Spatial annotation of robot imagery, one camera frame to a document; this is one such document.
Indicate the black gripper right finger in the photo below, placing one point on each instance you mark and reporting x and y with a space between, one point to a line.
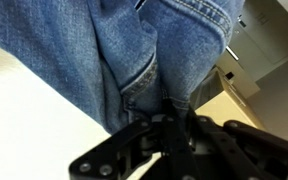
244 150

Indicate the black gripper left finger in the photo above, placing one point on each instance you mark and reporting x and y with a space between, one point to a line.
134 143

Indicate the blue denim jeans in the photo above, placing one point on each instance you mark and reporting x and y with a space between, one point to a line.
67 50

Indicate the light wooden cabinet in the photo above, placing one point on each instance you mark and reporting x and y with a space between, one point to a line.
227 106

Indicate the grey kitchen cabinet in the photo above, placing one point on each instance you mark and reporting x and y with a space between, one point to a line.
267 40

